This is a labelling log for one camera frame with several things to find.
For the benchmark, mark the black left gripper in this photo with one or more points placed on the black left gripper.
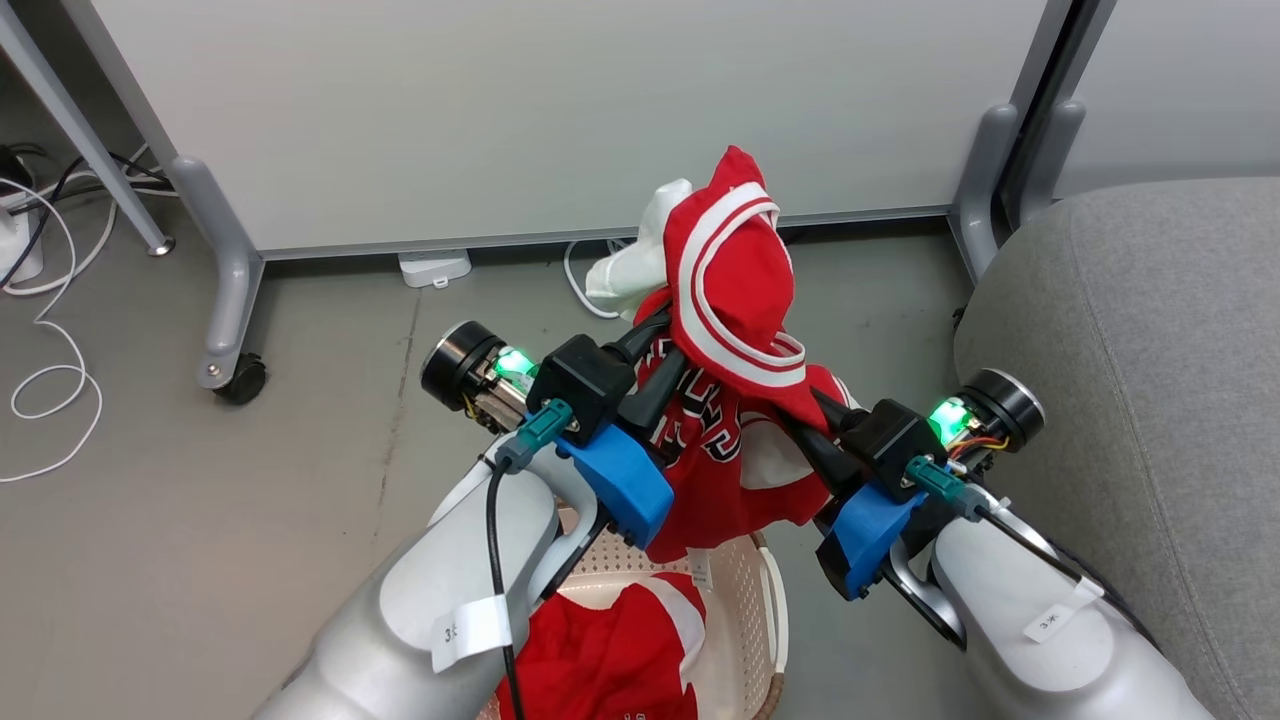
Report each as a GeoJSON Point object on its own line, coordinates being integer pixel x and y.
{"type": "Point", "coordinates": [588, 390]}

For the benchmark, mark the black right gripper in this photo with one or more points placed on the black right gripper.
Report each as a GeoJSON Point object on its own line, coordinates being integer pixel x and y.
{"type": "Point", "coordinates": [892, 445]}

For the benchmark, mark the red basketball jersey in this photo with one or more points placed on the red basketball jersey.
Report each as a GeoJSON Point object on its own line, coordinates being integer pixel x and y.
{"type": "Point", "coordinates": [735, 290]}

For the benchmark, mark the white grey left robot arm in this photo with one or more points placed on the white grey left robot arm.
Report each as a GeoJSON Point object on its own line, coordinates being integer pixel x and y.
{"type": "Point", "coordinates": [420, 620]}

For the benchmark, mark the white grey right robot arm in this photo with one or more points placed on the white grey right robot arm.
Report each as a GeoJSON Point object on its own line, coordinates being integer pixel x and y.
{"type": "Point", "coordinates": [1030, 640]}

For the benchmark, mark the cream perforated laundry basket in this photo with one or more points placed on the cream perforated laundry basket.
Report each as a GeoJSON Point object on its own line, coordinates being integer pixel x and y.
{"type": "Point", "coordinates": [745, 620]}

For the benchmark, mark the small white power strip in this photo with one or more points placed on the small white power strip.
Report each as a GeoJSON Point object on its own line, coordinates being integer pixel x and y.
{"type": "Point", "coordinates": [435, 267]}

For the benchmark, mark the large white partition panel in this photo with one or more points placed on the large white partition panel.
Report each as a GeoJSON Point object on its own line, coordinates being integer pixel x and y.
{"type": "Point", "coordinates": [550, 110]}

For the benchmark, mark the red garment with white trim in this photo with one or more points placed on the red garment with white trim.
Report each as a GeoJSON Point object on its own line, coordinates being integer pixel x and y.
{"type": "Point", "coordinates": [600, 650]}

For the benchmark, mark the grey fabric sofa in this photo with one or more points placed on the grey fabric sofa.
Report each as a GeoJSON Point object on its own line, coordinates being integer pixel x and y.
{"type": "Point", "coordinates": [1150, 350]}

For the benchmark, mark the grey partition foot with caster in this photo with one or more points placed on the grey partition foot with caster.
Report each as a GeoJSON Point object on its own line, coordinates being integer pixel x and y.
{"type": "Point", "coordinates": [228, 290]}

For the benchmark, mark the narrow white partition panel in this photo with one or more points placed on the narrow white partition panel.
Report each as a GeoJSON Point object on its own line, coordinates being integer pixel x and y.
{"type": "Point", "coordinates": [1180, 80]}

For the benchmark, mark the grey metal table leg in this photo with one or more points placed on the grey metal table leg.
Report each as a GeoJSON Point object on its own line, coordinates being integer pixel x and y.
{"type": "Point", "coordinates": [85, 130]}

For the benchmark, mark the white power adapter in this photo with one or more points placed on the white power adapter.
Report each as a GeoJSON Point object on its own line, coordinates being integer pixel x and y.
{"type": "Point", "coordinates": [18, 245]}

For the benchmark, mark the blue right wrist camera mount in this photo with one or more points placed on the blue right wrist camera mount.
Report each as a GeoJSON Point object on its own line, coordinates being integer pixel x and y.
{"type": "Point", "coordinates": [865, 530]}

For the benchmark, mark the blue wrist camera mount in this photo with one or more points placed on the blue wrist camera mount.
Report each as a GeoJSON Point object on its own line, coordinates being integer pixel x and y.
{"type": "Point", "coordinates": [865, 530]}
{"type": "Point", "coordinates": [625, 485]}

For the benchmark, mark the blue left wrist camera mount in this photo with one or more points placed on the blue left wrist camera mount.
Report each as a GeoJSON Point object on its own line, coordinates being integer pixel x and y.
{"type": "Point", "coordinates": [625, 485]}

